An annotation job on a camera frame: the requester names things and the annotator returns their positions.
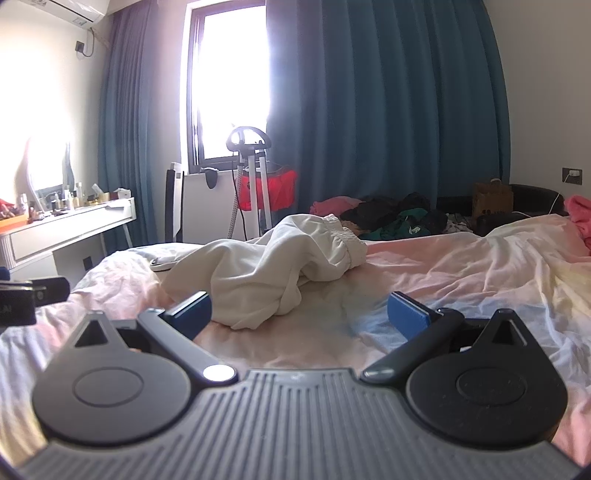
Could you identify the black and white patterned cloth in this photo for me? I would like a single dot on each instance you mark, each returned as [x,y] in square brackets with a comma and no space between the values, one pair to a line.
[456,225]

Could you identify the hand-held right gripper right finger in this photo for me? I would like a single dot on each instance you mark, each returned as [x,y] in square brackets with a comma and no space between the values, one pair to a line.
[408,316]

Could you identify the brown cardboard box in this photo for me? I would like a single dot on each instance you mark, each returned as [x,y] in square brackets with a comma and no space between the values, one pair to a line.
[491,198]

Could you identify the white tissue box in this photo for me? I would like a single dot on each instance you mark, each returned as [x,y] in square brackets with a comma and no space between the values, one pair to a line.
[121,194]

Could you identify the garment steamer stand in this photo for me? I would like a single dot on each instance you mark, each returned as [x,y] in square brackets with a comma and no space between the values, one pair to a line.
[251,152]

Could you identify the blue curtain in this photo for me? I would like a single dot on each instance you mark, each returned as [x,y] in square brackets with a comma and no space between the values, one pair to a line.
[392,101]
[134,138]

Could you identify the bright pink garment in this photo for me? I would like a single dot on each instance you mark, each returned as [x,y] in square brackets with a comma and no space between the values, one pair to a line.
[581,217]

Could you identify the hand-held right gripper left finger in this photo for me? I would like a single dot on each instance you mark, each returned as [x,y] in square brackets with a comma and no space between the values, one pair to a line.
[189,314]

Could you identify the white air conditioner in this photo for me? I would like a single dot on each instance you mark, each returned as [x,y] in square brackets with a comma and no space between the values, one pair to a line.
[74,8]

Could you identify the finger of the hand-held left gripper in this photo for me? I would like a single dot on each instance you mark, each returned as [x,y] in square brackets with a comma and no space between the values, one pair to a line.
[53,290]

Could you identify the wall outlet with charger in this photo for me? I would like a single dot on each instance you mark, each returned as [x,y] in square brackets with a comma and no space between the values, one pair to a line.
[572,175]

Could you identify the white pants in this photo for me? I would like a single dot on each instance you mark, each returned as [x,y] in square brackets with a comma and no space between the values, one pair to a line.
[258,267]

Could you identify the beige cloth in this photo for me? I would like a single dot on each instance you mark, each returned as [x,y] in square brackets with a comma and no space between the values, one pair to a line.
[354,228]

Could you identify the dark framed window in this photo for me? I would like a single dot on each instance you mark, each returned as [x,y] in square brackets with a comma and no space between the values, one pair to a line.
[226,83]

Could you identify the black wall socket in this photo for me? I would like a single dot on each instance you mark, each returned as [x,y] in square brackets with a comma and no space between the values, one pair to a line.
[83,48]

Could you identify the white panel heater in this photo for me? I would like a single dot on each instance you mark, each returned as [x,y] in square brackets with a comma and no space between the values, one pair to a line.
[203,212]

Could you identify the red cloth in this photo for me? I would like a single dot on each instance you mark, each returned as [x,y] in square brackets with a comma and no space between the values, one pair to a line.
[281,189]

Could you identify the green cloth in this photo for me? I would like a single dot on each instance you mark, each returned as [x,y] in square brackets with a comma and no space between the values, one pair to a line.
[397,228]

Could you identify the white dressing table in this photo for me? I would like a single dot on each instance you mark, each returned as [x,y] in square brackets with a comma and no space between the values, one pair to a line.
[60,230]

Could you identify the row of cosmetic bottles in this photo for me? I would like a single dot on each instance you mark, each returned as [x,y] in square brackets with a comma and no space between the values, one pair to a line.
[69,196]

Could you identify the pale pink bed sheet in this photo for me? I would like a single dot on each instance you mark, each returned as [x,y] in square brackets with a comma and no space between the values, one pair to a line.
[461,277]

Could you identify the pink cloth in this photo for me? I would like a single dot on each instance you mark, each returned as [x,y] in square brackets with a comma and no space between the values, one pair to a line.
[334,205]

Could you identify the black sofa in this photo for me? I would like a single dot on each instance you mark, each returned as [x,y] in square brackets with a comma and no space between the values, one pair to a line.
[531,198]

